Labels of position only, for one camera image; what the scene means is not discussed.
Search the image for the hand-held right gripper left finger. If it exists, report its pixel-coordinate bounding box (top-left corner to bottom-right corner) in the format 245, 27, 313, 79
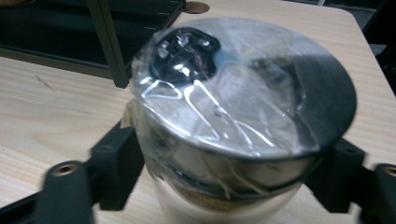
88, 121, 146, 212

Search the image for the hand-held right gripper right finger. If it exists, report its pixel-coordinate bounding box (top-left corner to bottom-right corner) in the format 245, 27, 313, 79
304, 137, 367, 215

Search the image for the jar with silver lid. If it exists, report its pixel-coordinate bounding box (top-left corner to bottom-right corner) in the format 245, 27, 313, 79
128, 17, 358, 224

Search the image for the black metal shelf rack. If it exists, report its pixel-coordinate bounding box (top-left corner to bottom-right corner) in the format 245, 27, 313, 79
0, 0, 188, 90

